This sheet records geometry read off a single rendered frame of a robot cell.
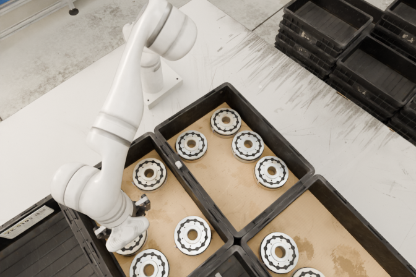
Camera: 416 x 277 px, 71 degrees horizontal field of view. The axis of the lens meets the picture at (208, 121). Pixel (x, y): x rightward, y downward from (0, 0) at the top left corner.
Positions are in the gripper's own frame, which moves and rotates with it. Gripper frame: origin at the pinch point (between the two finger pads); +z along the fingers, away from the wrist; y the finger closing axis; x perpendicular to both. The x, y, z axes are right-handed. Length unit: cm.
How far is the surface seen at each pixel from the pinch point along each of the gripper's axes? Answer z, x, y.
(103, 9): 95, -190, -57
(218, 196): 11.5, 6.3, -23.6
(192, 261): 11.3, 16.1, -7.1
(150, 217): 11.3, -0.7, -4.1
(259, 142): 8.7, 0.7, -44.3
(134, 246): 8.2, 4.0, 3.2
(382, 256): 7, 45, -48
